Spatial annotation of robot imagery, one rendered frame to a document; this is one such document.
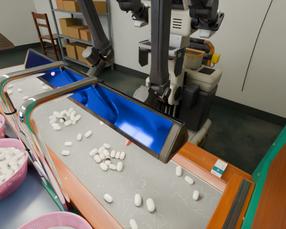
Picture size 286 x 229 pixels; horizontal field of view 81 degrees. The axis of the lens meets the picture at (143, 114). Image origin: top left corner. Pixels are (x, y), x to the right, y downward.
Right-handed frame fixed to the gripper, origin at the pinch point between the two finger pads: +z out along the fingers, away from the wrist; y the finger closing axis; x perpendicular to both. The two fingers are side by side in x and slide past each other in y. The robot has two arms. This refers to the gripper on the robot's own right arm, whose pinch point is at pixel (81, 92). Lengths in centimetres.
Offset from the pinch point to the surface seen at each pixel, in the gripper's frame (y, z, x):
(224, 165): 72, -5, 12
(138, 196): 56, 19, -4
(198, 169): 65, 2, 11
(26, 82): -60, 15, 4
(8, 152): 3.0, 36.9, -15.1
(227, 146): 63, -33, 140
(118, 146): 33.8, 11.8, 5.1
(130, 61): -142, -98, 165
